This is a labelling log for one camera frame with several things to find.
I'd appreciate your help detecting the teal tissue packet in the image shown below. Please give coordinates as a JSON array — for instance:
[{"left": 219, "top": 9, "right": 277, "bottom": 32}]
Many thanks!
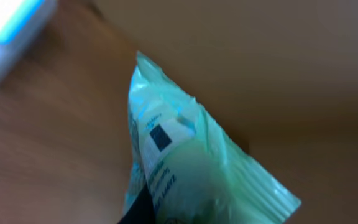
[{"left": 124, "top": 53, "right": 301, "bottom": 223}]

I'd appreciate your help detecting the white barcode scanner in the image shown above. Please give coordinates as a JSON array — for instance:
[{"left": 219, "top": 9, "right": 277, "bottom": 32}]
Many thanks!
[{"left": 0, "top": 0, "right": 58, "bottom": 83}]

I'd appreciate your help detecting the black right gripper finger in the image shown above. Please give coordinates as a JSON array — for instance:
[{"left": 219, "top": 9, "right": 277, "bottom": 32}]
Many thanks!
[{"left": 117, "top": 185, "right": 155, "bottom": 224}]

